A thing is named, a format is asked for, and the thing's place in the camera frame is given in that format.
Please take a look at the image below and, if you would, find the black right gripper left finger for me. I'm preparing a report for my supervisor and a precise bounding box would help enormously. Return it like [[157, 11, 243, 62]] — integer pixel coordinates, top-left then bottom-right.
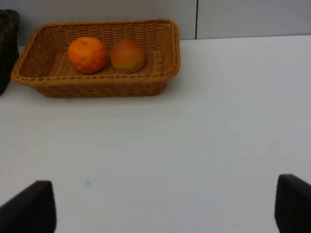
[[0, 181, 56, 233]]

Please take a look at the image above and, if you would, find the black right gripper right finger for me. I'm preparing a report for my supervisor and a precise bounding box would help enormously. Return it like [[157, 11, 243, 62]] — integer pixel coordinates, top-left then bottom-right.
[[275, 174, 311, 233]]

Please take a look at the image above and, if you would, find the orange mandarin fruit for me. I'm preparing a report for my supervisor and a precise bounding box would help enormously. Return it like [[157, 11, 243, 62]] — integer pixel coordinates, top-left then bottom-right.
[[68, 36, 108, 74]]

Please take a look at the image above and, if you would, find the red yellow peach fruit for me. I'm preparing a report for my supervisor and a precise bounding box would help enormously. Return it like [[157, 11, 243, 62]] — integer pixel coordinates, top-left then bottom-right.
[[110, 39, 145, 73]]

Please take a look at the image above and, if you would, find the light orange wicker basket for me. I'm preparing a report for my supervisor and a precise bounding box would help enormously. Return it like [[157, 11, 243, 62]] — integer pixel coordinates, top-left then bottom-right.
[[11, 18, 181, 98]]

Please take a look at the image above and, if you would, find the dark brown wicker basket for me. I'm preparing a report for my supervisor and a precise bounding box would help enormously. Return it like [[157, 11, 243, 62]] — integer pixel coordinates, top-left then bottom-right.
[[0, 9, 19, 95]]

